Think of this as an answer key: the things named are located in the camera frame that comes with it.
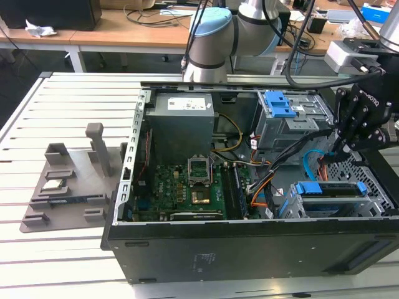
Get white power strip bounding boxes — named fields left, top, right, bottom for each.
left=271, top=59, right=286, bottom=75

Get blue plastic latch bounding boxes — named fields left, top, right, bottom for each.
left=263, top=90, right=297, bottom=119

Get black graphics card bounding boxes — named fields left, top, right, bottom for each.
left=160, top=209, right=226, bottom=221

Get orange power wire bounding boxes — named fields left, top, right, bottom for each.
left=317, top=158, right=330, bottom=182

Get black pen holder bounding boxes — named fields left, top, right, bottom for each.
left=307, top=16, right=328, bottom=34

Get silver CPU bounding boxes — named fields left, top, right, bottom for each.
left=42, top=179, right=65, bottom=191

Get green motherboard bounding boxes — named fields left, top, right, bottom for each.
left=132, top=161, right=250, bottom=221

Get thick black cable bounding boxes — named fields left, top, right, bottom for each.
left=261, top=0, right=386, bottom=91

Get cable with silver plug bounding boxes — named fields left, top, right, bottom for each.
left=180, top=6, right=206, bottom=68

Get grey power supply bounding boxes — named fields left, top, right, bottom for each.
left=145, top=92, right=216, bottom=156

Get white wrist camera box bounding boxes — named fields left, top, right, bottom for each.
left=324, top=39, right=380, bottom=75

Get hard disk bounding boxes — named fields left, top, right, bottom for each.
left=278, top=181, right=373, bottom=219

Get wooden desk white legs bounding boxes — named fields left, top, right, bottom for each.
left=0, top=8, right=85, bottom=74
left=70, top=7, right=381, bottom=74

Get grey drive cage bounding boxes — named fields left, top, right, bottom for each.
left=254, top=90, right=339, bottom=150

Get crumpled white paper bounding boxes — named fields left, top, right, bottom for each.
left=24, top=19, right=59, bottom=39

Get yellow wire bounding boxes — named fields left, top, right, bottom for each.
left=211, top=113, right=244, bottom=154

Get black RAM slot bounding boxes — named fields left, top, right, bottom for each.
left=221, top=164, right=238, bottom=219

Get black cable bundle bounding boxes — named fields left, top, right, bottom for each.
left=246, top=129, right=333, bottom=200

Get installed RAM stick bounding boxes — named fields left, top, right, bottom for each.
left=234, top=164, right=250, bottom=219

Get red twisted wire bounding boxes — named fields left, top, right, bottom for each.
left=138, top=129, right=153, bottom=184

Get metal disk bay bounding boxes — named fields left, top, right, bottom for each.
left=276, top=180, right=380, bottom=219

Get grey flat box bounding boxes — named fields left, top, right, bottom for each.
left=325, top=9, right=362, bottom=23

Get black PC case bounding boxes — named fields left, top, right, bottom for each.
left=99, top=80, right=399, bottom=285

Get grey parts rack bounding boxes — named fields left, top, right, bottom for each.
left=18, top=123, right=129, bottom=235

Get crumpled clear plastic bag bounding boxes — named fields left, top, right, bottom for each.
left=338, top=17, right=375, bottom=38

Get blue cardboard box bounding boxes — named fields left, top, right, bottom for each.
left=360, top=2, right=392, bottom=23

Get blue wire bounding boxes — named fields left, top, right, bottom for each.
left=302, top=149, right=327, bottom=181

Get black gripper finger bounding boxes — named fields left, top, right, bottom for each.
left=336, top=124, right=389, bottom=163
left=327, top=87, right=358, bottom=163

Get orange data wire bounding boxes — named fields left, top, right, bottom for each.
left=250, top=183, right=269, bottom=209

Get large black box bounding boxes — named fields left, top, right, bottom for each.
left=0, top=0, right=102, bottom=32

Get metal socket cover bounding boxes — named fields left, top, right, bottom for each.
left=186, top=154, right=213, bottom=186

